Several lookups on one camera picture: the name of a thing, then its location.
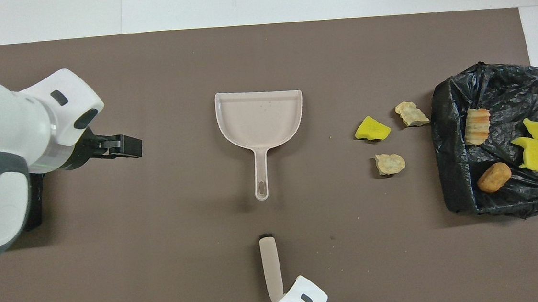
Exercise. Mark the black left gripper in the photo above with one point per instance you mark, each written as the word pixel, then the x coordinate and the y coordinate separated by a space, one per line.
pixel 98 147

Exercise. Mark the beige hand brush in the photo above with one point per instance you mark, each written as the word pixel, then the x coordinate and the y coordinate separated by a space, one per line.
pixel 271 266

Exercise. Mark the beige plastic dustpan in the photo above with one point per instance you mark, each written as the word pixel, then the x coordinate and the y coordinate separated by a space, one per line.
pixel 259 118

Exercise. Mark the orange brown bread roll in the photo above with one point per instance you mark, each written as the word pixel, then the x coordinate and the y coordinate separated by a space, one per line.
pixel 494 178

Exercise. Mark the yellow notched sponge piece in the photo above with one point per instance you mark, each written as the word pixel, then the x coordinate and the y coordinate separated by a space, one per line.
pixel 532 154

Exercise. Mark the black bag lined bin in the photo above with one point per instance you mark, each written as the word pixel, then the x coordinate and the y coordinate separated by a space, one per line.
pixel 35 203
pixel 504 94

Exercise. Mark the brown table mat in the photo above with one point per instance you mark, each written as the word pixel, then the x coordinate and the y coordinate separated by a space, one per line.
pixel 243 66

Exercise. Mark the yellow sponge scrap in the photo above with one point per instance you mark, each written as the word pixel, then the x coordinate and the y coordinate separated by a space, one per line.
pixel 372 129

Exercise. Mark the tan cracker piece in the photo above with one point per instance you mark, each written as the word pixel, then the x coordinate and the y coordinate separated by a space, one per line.
pixel 410 113

